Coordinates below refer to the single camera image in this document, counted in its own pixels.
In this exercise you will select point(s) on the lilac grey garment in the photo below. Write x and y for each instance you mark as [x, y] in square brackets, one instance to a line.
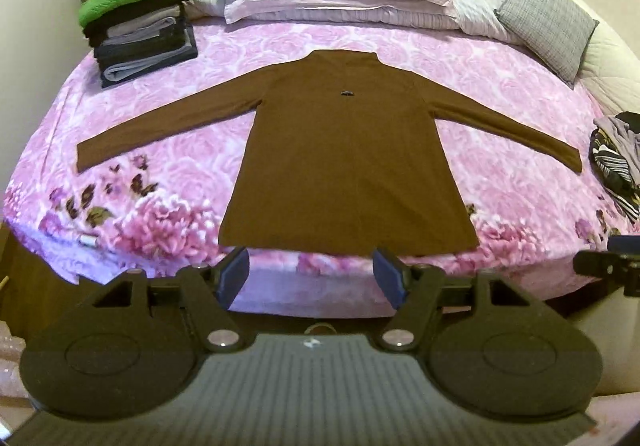
[615, 133]

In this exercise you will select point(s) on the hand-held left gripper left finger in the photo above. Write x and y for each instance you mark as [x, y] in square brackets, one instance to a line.
[234, 276]

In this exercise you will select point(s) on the striped patterned garment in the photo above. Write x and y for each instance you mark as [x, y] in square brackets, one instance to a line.
[615, 175]

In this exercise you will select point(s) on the brown long-sleeved shirt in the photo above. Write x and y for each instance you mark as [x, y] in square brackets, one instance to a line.
[350, 150]

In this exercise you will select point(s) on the grey checked cushion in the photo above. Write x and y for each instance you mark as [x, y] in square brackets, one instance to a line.
[550, 20]

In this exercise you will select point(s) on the white quilted headboard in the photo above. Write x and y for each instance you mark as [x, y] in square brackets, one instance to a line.
[610, 65]

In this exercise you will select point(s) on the stack of folded clothes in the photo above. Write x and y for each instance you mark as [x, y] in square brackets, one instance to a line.
[140, 40]

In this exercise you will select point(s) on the striped duvet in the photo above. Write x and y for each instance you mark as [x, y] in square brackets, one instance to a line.
[480, 10]

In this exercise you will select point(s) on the wooden bed frame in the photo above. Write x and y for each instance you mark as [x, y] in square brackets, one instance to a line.
[30, 286]

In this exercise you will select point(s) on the pink floral blanket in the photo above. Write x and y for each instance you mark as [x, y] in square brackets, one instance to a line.
[150, 175]

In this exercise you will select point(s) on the dark green garment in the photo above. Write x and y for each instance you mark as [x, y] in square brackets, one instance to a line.
[627, 118]

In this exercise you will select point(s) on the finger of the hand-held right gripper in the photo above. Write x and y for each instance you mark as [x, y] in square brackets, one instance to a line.
[605, 268]
[625, 245]

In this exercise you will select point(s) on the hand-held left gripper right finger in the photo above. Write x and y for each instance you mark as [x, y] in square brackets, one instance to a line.
[390, 276]

